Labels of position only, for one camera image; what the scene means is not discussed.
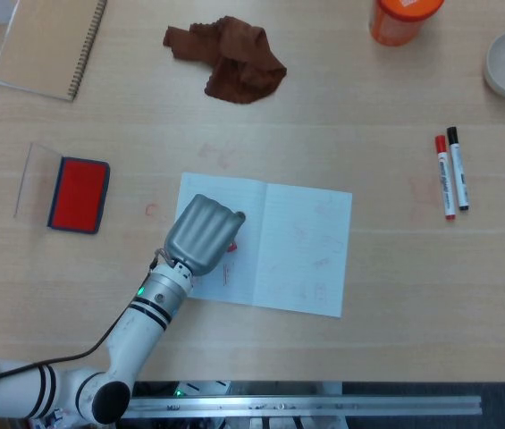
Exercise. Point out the brown spiral notebook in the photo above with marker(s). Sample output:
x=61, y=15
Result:
x=42, y=44

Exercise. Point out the small white red stamp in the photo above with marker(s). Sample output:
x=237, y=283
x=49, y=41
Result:
x=233, y=248

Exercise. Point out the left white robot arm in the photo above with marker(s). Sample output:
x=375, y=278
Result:
x=136, y=326

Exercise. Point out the white printed plastic bag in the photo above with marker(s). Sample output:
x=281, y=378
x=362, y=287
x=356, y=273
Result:
x=51, y=419

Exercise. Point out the brown crumpled cloth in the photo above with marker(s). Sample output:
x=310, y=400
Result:
x=238, y=62

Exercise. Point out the orange canister with lid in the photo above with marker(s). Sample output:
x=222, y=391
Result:
x=399, y=22

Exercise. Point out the red whiteboard marker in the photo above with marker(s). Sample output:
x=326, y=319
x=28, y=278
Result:
x=445, y=179

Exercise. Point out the open white lined notebook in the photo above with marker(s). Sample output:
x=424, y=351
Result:
x=301, y=246

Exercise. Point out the aluminium profile rail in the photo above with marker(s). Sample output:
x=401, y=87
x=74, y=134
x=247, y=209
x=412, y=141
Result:
x=305, y=406

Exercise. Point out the white device with green light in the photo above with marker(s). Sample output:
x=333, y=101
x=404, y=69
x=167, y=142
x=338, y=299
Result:
x=203, y=389

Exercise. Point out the red ink pad with lid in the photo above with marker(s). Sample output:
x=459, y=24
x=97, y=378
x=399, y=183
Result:
x=80, y=194

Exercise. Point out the black whiteboard marker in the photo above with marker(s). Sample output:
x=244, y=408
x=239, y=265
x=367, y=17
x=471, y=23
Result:
x=459, y=170

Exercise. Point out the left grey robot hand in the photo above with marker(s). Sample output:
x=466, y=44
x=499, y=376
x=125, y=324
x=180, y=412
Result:
x=203, y=232

